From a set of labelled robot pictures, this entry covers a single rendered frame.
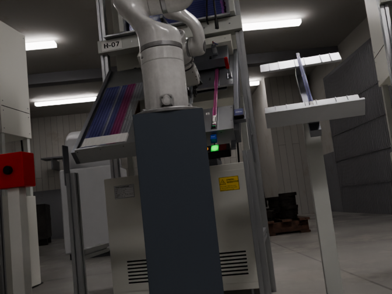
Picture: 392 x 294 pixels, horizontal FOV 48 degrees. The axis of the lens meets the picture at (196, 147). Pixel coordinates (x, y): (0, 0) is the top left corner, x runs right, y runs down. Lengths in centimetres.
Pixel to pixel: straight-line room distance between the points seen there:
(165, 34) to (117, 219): 115
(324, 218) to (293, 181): 713
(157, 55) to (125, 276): 124
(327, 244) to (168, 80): 96
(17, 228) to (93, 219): 276
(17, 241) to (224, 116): 109
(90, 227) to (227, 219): 304
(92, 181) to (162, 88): 378
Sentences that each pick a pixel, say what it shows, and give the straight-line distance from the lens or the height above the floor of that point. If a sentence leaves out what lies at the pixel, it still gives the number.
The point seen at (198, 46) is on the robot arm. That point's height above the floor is 108.
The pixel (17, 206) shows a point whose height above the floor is 53.
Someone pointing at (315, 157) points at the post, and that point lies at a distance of 180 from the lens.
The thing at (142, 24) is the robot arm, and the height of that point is 95.
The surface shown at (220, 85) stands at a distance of 204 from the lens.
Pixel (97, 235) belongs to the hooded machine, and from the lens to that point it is 489.
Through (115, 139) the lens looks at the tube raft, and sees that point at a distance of 186.
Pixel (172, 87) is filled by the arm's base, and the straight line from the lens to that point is 117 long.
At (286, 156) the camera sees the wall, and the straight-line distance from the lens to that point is 892.
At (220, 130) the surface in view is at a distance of 170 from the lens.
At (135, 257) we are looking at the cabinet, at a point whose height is 24.
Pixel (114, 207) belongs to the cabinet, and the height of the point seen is 48.
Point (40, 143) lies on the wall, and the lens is 1074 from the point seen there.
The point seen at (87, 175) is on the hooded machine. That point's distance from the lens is 492.
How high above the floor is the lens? 46
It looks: 7 degrees up
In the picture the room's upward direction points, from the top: 6 degrees counter-clockwise
